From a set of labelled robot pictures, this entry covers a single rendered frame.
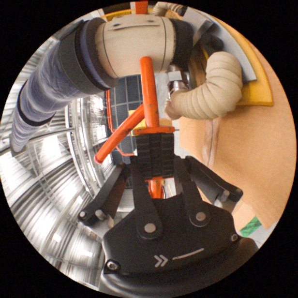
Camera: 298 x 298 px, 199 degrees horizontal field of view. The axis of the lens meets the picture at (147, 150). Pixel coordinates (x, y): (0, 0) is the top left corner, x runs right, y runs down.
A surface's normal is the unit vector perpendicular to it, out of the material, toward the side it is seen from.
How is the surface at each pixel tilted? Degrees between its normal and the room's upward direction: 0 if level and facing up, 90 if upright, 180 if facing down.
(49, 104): 110
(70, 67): 89
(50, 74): 92
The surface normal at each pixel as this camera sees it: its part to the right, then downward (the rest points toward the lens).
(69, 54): 0.07, 0.84
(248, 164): -1.00, 0.09
